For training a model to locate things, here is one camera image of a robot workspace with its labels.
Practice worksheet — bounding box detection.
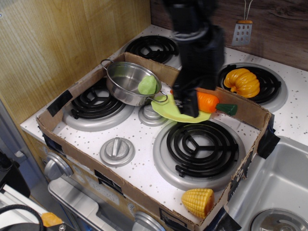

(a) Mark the light green plate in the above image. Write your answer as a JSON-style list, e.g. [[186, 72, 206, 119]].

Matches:
[[151, 94, 211, 123]]

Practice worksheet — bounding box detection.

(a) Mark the oven knob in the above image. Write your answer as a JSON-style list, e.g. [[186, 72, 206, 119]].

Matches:
[[44, 152, 73, 180], [132, 211, 166, 231]]

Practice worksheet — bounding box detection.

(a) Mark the back left black burner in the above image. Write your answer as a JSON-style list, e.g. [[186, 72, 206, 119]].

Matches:
[[121, 35, 181, 69]]

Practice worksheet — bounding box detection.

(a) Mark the front right black burner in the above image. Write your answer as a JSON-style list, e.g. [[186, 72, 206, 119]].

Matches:
[[153, 119, 246, 192]]

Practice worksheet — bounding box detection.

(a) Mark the yellow toy pumpkin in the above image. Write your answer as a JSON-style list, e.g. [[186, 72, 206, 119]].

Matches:
[[223, 68, 260, 98]]

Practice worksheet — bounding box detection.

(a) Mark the hanging silver spatula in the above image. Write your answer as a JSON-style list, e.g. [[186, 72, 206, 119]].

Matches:
[[231, 0, 253, 46]]

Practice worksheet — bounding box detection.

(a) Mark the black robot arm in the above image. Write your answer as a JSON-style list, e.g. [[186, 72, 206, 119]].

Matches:
[[163, 0, 225, 117]]

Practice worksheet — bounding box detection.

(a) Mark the yellow toy corn cob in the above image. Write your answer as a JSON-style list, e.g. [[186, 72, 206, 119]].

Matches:
[[181, 188, 215, 218]]

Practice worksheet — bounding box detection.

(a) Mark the front left black burner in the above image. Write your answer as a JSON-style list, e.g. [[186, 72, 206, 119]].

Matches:
[[63, 78, 134, 132]]

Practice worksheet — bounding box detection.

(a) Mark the orange object bottom left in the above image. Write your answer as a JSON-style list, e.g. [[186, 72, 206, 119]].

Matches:
[[40, 212, 63, 227]]

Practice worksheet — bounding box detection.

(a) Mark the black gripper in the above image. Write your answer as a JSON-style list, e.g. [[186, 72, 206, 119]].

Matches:
[[172, 25, 224, 117]]

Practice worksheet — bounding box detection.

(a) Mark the right oven front knob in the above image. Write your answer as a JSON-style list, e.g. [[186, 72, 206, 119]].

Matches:
[[132, 211, 166, 231]]

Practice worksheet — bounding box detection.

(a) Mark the black burner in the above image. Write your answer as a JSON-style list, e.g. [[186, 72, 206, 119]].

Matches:
[[153, 119, 246, 192], [63, 78, 134, 132], [121, 35, 181, 69], [218, 63, 288, 113]]

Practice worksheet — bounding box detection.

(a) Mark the orange toy carrot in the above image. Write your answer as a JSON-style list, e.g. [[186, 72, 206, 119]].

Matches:
[[170, 90, 238, 116]]

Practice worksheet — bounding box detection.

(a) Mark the silver toy sink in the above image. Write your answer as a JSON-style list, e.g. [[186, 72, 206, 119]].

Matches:
[[228, 137, 308, 231]]

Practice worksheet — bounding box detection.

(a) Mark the back right black burner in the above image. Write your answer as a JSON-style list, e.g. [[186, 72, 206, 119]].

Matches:
[[218, 63, 288, 113]]

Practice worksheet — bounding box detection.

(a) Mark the small steel pot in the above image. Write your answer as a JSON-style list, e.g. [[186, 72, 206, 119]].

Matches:
[[100, 59, 168, 106]]

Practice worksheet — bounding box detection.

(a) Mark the middle silver stove knob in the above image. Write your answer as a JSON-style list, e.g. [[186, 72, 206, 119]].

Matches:
[[138, 105, 167, 127]]

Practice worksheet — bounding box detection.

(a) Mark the silver oven door handle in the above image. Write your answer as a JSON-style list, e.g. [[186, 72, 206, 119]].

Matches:
[[48, 178, 133, 231]]

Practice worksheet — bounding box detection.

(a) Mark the green toy vegetable chunk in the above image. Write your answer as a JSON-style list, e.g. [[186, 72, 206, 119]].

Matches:
[[138, 75, 156, 95]]

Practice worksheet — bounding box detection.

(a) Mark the silver stove knob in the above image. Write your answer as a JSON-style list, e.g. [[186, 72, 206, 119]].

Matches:
[[138, 105, 167, 127], [100, 137, 135, 167]]

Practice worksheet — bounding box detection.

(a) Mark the front silver stove knob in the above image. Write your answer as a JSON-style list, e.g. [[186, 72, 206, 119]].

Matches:
[[100, 137, 135, 167]]

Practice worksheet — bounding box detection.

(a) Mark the black braided cable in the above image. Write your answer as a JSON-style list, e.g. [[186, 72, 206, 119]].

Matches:
[[0, 204, 45, 231]]

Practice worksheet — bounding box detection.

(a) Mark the left oven front knob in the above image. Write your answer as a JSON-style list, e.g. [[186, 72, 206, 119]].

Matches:
[[44, 152, 73, 180]]

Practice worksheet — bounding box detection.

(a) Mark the brown cardboard fence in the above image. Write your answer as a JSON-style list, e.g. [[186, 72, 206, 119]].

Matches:
[[37, 66, 273, 231]]

